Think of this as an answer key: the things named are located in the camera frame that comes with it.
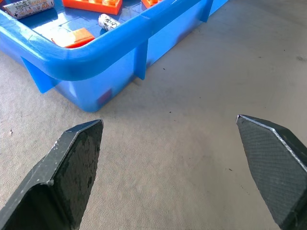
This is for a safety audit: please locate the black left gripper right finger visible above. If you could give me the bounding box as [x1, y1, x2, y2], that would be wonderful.
[236, 114, 307, 230]

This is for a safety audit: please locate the blue plastic bin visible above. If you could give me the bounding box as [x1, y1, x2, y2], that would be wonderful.
[0, 0, 230, 113]

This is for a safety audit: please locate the white AA battery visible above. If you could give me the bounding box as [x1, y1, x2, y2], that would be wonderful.
[97, 13, 121, 32]
[1, 0, 55, 20]

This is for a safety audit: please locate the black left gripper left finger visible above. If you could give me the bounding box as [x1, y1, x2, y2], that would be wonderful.
[0, 119, 104, 230]

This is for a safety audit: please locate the orange building block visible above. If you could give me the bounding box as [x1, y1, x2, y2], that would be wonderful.
[141, 0, 162, 10]
[61, 0, 123, 16]
[51, 27, 95, 49]

